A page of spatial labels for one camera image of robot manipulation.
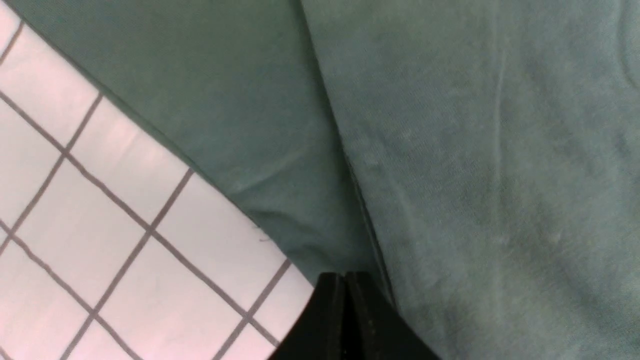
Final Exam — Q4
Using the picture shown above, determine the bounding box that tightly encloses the white grid-pattern tablecloth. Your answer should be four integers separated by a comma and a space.
0, 1, 313, 360

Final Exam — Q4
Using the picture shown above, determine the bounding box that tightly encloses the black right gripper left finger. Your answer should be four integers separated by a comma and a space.
269, 272, 346, 360

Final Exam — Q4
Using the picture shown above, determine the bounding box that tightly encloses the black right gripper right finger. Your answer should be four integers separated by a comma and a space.
343, 272, 439, 360

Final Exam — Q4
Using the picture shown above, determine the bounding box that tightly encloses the green long-sleeved shirt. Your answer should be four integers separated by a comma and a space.
9, 0, 640, 360

